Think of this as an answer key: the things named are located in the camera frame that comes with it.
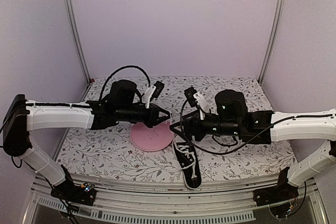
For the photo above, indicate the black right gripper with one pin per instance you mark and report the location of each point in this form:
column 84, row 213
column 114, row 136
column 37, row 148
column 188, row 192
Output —
column 193, row 120

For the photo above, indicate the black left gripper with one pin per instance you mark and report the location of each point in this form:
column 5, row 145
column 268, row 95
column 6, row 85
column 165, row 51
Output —
column 154, row 115

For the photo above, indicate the black white canvas sneaker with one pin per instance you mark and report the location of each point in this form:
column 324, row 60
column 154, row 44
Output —
column 186, row 156

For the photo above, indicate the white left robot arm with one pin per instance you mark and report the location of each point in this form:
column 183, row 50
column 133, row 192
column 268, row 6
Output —
column 25, row 116

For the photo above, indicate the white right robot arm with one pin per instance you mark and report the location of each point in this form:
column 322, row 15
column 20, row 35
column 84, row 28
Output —
column 296, row 126

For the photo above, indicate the pink plastic plate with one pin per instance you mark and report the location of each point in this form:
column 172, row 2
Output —
column 150, row 140

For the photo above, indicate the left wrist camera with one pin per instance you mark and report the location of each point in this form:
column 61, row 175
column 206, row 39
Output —
column 152, row 92

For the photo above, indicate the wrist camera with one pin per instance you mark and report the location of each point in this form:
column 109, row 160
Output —
column 152, row 92
column 196, row 99

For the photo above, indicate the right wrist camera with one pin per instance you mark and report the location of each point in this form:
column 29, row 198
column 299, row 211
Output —
column 196, row 99

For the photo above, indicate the aluminium front rail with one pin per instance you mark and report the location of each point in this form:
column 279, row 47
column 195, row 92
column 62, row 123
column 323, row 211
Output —
column 122, row 201

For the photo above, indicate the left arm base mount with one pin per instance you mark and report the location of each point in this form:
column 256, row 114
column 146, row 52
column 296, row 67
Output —
column 84, row 194

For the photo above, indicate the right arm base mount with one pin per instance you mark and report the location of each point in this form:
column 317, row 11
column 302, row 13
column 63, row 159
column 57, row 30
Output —
column 274, row 194

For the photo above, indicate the left aluminium frame post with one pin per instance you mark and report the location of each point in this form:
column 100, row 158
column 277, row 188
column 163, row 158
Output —
column 76, row 40

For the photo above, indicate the aluminium frame post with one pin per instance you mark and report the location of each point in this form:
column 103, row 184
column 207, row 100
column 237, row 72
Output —
column 76, row 40
column 271, row 41

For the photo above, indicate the right aluminium frame post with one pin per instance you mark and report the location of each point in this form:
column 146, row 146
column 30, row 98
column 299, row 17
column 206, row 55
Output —
column 271, row 41

